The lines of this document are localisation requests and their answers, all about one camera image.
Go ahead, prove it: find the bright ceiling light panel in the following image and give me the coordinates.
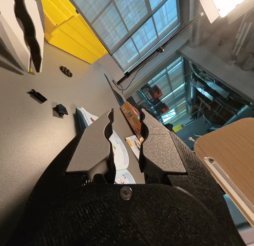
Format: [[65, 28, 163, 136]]
[[198, 0, 254, 24]]

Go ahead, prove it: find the grey table cable flap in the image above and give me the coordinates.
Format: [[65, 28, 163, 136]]
[[104, 73, 127, 107]]

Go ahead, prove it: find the window with blinds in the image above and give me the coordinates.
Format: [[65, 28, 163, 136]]
[[63, 0, 181, 72]]

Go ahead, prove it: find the round black lego piece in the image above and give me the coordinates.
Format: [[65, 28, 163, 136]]
[[59, 66, 73, 78]]

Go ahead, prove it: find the black clip lego piece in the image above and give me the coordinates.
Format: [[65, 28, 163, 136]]
[[28, 89, 48, 103]]

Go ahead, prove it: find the black cable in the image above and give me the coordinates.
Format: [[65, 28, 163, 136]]
[[112, 70, 137, 91]]

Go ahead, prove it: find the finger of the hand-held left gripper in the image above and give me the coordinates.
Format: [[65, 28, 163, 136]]
[[14, 0, 45, 73], [0, 0, 31, 72]]

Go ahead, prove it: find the colourful cardboard lego box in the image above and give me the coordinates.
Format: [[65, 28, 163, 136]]
[[120, 101, 145, 136]]

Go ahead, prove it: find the yellow plastic bin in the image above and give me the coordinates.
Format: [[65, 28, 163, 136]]
[[38, 0, 109, 64]]

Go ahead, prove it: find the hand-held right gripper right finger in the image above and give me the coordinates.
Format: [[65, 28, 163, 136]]
[[138, 108, 187, 178]]

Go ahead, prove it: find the storage shelf with red boxes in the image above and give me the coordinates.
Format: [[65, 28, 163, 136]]
[[137, 84, 169, 119]]

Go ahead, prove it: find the black pole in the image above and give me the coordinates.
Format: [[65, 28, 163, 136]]
[[116, 12, 204, 86]]

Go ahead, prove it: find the black wedge lego piece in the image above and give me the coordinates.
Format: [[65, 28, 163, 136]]
[[53, 104, 69, 118]]

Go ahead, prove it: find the closed lego instruction booklet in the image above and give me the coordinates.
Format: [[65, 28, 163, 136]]
[[125, 135, 144, 161]]

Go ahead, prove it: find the lego instruction booklet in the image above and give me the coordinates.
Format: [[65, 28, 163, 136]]
[[75, 106, 137, 184], [125, 135, 144, 161]]

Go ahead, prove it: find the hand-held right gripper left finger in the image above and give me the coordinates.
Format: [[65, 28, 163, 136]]
[[65, 108, 117, 184]]

